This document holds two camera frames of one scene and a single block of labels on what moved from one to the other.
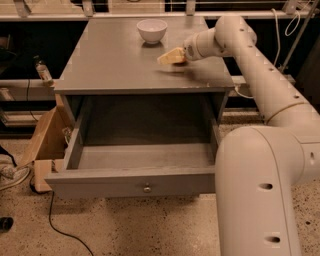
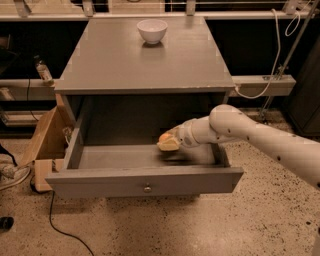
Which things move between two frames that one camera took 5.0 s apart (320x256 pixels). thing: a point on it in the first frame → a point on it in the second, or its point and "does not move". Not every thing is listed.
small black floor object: x=6 y=223 does not move
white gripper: x=190 y=48 → x=185 y=136
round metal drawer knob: x=147 y=189 does not move
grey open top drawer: x=127 y=170 does not move
